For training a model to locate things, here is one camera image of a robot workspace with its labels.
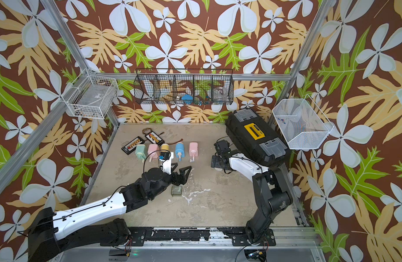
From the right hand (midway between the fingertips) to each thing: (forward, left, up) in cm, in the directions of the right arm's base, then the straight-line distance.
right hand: (220, 163), depth 95 cm
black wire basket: (+38, +22, +27) cm, 51 cm away
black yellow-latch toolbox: (+10, -17, +13) cm, 23 cm away
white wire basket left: (+22, +69, +31) cm, 79 cm away
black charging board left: (+13, +57, -2) cm, 59 cm away
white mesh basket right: (+9, -42, +22) cm, 48 cm away
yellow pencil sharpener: (+11, +34, +2) cm, 35 cm away
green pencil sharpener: (+6, +47, +3) cm, 48 cm away
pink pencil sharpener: (+6, +41, 0) cm, 41 cm away
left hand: (-12, +18, +18) cm, 28 cm away
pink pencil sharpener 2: (+7, +16, +2) cm, 18 cm away
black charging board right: (+22, +43, -3) cm, 48 cm away
